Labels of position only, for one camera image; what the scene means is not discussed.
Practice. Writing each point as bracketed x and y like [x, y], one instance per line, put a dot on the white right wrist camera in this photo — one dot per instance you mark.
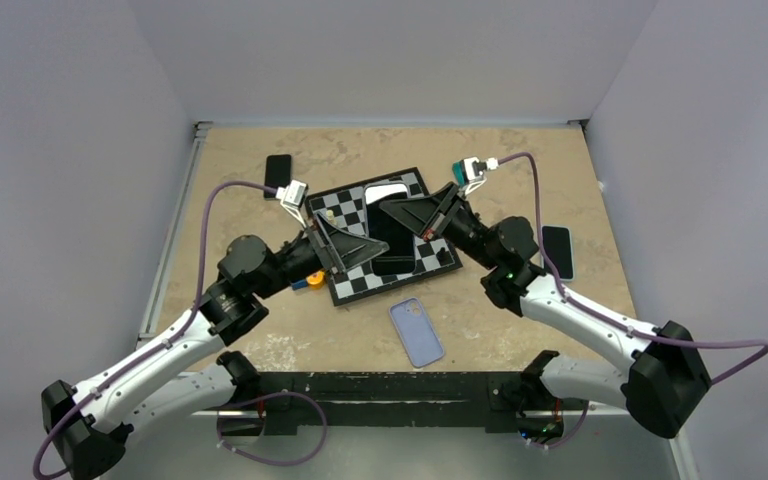
[473, 173]

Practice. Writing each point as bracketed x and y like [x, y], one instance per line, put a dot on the lilac phone case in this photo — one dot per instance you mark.
[416, 332]

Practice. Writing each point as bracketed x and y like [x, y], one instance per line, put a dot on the black metal base frame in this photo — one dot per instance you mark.
[491, 401]

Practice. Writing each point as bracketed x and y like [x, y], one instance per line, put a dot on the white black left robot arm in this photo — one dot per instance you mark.
[190, 366]

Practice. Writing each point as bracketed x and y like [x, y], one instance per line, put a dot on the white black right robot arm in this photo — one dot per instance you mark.
[655, 373]

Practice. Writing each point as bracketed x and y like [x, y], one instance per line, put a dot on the black phone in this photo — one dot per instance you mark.
[400, 256]

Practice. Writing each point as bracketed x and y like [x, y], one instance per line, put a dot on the phone in light blue case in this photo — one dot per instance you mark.
[558, 246]

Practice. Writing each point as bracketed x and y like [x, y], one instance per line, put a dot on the black white chessboard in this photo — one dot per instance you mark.
[347, 204]

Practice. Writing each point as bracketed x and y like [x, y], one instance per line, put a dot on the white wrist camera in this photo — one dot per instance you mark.
[291, 198]
[473, 173]

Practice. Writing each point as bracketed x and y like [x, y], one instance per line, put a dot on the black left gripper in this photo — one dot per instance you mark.
[341, 249]

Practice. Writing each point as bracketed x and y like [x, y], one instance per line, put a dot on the blue orange toy piece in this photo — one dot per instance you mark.
[314, 281]

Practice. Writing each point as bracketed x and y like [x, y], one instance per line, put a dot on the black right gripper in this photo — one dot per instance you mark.
[429, 217]

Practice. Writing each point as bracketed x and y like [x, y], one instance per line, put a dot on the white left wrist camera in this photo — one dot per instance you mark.
[291, 198]

